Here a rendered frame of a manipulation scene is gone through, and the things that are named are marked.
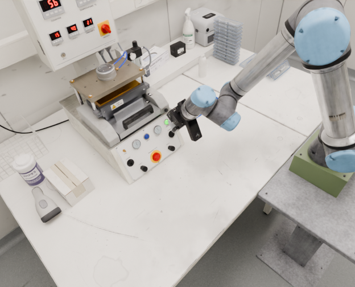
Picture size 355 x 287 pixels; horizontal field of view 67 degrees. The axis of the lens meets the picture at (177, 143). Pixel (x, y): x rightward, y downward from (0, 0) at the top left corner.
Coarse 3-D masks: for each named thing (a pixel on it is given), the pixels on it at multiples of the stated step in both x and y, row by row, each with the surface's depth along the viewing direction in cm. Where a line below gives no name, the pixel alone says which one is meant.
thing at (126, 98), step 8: (136, 88) 116; (144, 88) 119; (120, 96) 113; (128, 96) 115; (136, 96) 118; (104, 104) 110; (112, 104) 111; (120, 104) 114; (96, 112) 109; (104, 112) 110
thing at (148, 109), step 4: (144, 108) 114; (148, 108) 114; (152, 108) 116; (140, 112) 112; (144, 112) 113; (152, 112) 117; (132, 116) 111; (136, 116) 111; (140, 116) 113; (124, 120) 110; (128, 120) 110; (132, 120) 111; (124, 124) 109; (128, 124) 111; (124, 128) 112
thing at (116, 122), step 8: (136, 104) 118; (144, 104) 122; (152, 104) 122; (120, 112) 114; (128, 112) 117; (136, 112) 119; (112, 120) 116; (120, 120) 116; (136, 120) 115; (144, 120) 116; (120, 128) 113; (128, 128) 112; (136, 128) 115; (120, 136) 111
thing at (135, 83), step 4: (136, 80) 120; (128, 84) 118; (132, 84) 118; (136, 84) 118; (120, 88) 116; (124, 88) 116; (128, 88) 116; (132, 88) 117; (112, 92) 115; (116, 92) 115; (120, 92) 114; (124, 92) 115; (104, 96) 113; (108, 96) 113; (112, 96) 113; (116, 96) 113; (100, 100) 112; (104, 100) 112; (108, 100) 111; (96, 104) 114; (100, 104) 110
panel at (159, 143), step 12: (156, 120) 121; (144, 132) 119; (168, 132) 126; (120, 144) 113; (144, 144) 120; (156, 144) 124; (168, 144) 127; (180, 144) 132; (120, 156) 114; (132, 156) 117; (144, 156) 121; (132, 168) 118; (132, 180) 119
